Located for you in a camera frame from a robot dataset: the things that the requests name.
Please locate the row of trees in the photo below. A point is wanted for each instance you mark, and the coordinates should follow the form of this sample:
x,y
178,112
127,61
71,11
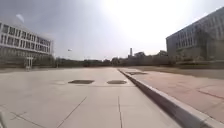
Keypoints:
x,y
110,62

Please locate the dark ground grate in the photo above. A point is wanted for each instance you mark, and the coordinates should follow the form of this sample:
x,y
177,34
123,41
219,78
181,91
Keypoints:
x,y
136,72
116,82
81,81

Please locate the tall chimney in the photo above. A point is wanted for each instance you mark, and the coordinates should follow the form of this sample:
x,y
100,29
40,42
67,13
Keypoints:
x,y
131,51

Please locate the pale concrete slab plaza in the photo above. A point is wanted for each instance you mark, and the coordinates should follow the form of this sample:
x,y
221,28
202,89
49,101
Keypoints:
x,y
93,103

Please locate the grey stone kerb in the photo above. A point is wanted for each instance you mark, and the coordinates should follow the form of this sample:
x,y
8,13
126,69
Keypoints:
x,y
160,98

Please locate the grey multistorey building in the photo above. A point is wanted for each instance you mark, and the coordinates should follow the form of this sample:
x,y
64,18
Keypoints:
x,y
200,38

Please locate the white building with window rows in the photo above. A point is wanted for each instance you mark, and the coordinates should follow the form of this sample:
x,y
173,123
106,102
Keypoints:
x,y
20,45

